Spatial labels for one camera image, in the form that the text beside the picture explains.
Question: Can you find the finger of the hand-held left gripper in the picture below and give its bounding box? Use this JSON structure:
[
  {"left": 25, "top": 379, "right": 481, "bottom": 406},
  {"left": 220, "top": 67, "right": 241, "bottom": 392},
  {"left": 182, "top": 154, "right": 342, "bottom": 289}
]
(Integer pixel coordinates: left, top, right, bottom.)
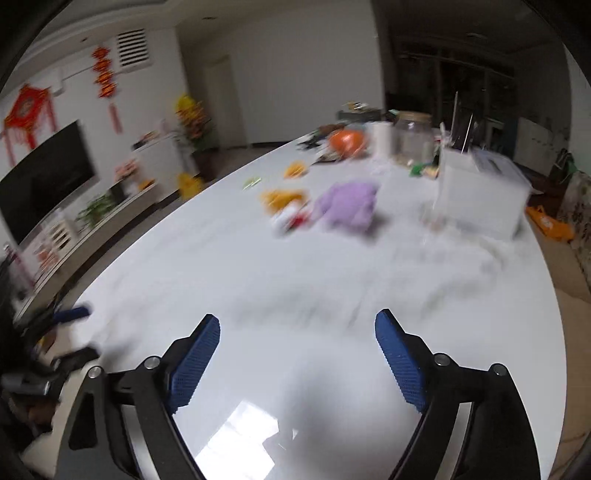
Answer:
[
  {"left": 48, "top": 346, "right": 102, "bottom": 373},
  {"left": 52, "top": 305, "right": 92, "bottom": 325}
]

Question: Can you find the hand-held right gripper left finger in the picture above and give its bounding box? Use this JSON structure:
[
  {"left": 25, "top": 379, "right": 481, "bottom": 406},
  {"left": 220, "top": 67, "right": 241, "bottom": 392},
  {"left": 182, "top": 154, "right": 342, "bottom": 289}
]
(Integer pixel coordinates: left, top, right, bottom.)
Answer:
[{"left": 55, "top": 314, "right": 222, "bottom": 480}]

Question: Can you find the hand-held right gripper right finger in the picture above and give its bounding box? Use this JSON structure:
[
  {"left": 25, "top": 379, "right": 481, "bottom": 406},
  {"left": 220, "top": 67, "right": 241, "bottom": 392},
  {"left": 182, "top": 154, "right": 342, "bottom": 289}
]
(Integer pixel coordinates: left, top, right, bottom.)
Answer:
[{"left": 374, "top": 308, "right": 542, "bottom": 480}]

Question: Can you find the purple plush toy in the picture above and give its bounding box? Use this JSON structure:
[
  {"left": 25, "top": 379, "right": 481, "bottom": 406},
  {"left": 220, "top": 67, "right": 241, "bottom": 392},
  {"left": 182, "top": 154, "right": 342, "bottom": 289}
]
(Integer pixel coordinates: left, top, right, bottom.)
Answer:
[{"left": 316, "top": 181, "right": 382, "bottom": 234}]

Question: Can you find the white television console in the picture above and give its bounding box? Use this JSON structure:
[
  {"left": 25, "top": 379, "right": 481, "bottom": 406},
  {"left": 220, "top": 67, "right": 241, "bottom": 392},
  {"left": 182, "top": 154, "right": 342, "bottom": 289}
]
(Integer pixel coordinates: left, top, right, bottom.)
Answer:
[{"left": 13, "top": 184, "right": 163, "bottom": 320}]

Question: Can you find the green potted plant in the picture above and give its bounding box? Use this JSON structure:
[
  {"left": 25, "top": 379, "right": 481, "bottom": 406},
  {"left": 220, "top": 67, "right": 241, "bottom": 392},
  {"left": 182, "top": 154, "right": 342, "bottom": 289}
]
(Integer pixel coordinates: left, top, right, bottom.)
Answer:
[{"left": 76, "top": 193, "right": 117, "bottom": 232}]

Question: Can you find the black flat television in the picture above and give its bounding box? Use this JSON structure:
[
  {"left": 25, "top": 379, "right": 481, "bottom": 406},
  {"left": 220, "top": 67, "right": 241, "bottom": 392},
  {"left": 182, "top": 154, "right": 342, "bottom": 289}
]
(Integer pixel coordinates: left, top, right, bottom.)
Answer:
[{"left": 0, "top": 119, "right": 96, "bottom": 246}]

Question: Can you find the pink flower bunch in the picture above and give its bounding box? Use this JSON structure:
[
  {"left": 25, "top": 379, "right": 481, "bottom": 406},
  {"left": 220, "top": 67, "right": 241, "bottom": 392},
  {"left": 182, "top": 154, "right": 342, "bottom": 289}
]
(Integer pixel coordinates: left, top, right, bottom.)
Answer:
[{"left": 115, "top": 158, "right": 140, "bottom": 182}]

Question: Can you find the red and white packet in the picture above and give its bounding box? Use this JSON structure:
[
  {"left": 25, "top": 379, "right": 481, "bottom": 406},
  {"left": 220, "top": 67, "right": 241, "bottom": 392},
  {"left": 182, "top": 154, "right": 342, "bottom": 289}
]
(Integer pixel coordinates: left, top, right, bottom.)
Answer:
[{"left": 271, "top": 205, "right": 315, "bottom": 237}]

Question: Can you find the yellow floor bag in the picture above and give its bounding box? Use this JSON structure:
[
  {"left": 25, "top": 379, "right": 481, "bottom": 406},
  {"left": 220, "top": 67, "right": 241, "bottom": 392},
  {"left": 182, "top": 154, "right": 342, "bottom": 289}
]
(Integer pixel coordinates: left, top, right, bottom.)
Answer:
[{"left": 177, "top": 172, "right": 204, "bottom": 200}]

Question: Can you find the white plastic box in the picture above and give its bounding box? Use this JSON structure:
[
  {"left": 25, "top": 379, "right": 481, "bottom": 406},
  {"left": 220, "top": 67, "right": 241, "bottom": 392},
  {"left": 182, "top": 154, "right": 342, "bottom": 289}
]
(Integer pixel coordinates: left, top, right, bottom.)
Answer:
[{"left": 433, "top": 147, "right": 533, "bottom": 239}]

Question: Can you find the white side cabinet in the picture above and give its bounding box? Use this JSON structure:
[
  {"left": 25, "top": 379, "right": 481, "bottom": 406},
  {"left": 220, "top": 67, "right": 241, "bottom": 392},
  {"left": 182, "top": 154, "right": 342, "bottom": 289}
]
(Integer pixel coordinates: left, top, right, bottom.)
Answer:
[{"left": 133, "top": 133, "right": 186, "bottom": 186}]

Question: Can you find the yellow plush toy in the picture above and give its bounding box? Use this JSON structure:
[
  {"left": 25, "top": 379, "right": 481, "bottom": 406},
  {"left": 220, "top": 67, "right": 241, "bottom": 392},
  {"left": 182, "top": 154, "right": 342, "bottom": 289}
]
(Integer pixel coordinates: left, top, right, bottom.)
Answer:
[{"left": 260, "top": 188, "right": 308, "bottom": 216}]

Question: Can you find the orange bag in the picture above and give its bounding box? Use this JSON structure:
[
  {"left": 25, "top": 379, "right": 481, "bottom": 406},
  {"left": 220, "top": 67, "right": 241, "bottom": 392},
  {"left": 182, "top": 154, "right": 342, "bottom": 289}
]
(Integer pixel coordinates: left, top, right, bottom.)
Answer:
[{"left": 526, "top": 205, "right": 576, "bottom": 241}]

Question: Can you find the white paper roll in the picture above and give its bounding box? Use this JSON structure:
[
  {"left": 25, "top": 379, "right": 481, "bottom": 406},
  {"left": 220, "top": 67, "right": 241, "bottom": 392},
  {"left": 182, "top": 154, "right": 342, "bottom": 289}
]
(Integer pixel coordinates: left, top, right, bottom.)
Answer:
[{"left": 369, "top": 120, "right": 398, "bottom": 160}]

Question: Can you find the glass jar with lid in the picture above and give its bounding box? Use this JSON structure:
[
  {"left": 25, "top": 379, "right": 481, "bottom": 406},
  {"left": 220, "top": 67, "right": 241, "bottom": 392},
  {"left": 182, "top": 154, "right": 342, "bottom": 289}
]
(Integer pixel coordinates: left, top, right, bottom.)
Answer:
[{"left": 393, "top": 110, "right": 435, "bottom": 167}]

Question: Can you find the orange ball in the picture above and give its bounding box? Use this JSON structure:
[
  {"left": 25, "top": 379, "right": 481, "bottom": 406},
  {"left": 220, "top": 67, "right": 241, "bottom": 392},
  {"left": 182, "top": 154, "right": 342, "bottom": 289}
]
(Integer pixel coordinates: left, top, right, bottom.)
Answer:
[{"left": 328, "top": 130, "right": 370, "bottom": 158}]

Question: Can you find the floral fabric sofa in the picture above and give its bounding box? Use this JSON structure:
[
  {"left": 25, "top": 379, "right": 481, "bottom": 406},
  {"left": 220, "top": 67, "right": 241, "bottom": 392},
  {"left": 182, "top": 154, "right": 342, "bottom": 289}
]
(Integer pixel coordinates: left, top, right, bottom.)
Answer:
[{"left": 555, "top": 172, "right": 591, "bottom": 280}]

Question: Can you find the yellow flower bouquet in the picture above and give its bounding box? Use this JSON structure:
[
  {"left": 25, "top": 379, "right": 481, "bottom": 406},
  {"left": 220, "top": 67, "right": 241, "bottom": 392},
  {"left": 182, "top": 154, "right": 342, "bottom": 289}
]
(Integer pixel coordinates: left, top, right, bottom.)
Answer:
[{"left": 174, "top": 94, "right": 219, "bottom": 154}]

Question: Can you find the black and white toy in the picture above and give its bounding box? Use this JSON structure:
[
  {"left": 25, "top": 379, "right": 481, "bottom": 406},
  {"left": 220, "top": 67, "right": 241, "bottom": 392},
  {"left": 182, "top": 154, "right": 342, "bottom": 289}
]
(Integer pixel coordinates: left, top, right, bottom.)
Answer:
[{"left": 297, "top": 124, "right": 348, "bottom": 149}]

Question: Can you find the red hanging knot decoration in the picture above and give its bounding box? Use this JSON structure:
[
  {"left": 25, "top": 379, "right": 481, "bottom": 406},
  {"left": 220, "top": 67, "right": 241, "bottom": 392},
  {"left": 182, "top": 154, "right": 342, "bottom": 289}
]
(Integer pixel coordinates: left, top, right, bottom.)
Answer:
[{"left": 91, "top": 45, "right": 124, "bottom": 135}]

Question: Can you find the white room door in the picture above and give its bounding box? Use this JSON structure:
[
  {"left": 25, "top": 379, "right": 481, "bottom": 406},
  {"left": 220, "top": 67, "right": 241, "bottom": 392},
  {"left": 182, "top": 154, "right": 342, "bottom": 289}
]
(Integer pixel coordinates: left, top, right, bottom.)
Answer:
[{"left": 202, "top": 54, "right": 246, "bottom": 149}]

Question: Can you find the red lantern wall decoration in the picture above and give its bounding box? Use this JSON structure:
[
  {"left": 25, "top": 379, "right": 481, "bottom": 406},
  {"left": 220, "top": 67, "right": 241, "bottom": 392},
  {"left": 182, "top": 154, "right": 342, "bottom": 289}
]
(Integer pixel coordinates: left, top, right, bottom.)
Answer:
[{"left": 4, "top": 83, "right": 59, "bottom": 163}]

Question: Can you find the white wall air vent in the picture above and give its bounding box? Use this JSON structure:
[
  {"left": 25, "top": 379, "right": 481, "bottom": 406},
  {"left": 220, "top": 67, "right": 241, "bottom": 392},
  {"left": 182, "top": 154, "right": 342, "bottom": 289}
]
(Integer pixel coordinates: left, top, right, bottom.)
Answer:
[{"left": 115, "top": 28, "right": 153, "bottom": 73}]

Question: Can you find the dark wall cabinet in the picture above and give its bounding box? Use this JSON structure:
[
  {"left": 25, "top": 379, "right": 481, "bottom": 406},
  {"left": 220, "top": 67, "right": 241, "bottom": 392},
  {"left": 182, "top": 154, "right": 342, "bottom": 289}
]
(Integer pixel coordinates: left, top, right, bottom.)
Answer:
[{"left": 376, "top": 0, "right": 570, "bottom": 160}]

